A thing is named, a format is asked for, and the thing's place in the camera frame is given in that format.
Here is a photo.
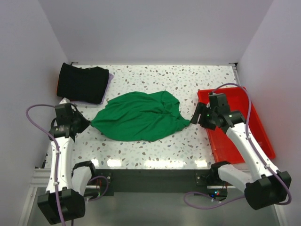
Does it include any green t shirt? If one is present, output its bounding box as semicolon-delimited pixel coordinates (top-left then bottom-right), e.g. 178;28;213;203
91;91;190;142

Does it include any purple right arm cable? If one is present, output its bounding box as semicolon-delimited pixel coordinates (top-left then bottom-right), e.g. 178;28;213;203
184;83;291;210

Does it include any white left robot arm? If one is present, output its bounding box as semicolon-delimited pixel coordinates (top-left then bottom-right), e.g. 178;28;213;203
38;103;97;225

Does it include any aluminium frame rail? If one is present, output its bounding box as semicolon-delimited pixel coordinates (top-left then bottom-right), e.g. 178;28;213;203
30;62;239;189

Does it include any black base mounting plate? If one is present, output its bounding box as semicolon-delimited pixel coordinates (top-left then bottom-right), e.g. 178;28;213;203
79;168;237;202

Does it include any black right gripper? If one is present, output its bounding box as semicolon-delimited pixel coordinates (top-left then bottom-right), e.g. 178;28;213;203
190;102;217;130

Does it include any dark red folded t shirt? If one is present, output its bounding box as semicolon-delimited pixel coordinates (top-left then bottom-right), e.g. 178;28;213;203
56;81;75;101

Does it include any red plastic bin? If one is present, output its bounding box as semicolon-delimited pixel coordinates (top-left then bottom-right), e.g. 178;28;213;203
198;87;276;166

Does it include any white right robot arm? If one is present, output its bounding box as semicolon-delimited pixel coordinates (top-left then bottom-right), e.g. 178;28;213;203
191;92;292;210

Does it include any black folded t shirt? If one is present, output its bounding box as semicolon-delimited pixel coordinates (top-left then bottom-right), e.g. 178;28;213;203
58;63;109;104

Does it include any lilac folded t shirt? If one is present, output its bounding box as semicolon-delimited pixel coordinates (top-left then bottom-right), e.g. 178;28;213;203
70;73;114;105

